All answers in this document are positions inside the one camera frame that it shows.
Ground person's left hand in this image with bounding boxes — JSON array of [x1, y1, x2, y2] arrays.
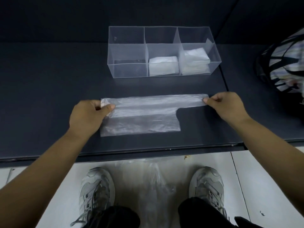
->
[[68, 99, 116, 142]]

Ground person's right hand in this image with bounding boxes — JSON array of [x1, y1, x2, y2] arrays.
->
[[203, 91, 253, 127]]

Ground stack of plastic bags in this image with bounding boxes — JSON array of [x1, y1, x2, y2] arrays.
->
[[179, 47, 211, 75]]

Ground clear three-compartment plastic box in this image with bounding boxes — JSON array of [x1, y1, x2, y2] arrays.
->
[[108, 26, 222, 79]]

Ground pile of plastic bags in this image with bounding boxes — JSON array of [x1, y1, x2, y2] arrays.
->
[[111, 156, 188, 228]]

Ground person's right forearm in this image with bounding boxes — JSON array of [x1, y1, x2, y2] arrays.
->
[[234, 116, 304, 228]]

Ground person's left forearm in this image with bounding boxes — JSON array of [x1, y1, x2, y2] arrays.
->
[[0, 128, 93, 228]]

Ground person's left grey shoe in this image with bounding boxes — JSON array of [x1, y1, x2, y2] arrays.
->
[[69, 167, 116, 228]]

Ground person's grey shoe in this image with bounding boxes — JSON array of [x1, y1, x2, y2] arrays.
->
[[188, 166, 229, 217], [69, 167, 116, 228]]

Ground person's right grey shoe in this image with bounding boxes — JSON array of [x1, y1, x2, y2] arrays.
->
[[188, 166, 229, 217]]

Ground black white striped tote bag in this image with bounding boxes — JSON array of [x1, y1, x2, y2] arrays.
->
[[255, 27, 304, 93]]

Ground black trousers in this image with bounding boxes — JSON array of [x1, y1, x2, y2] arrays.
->
[[79, 196, 261, 228]]

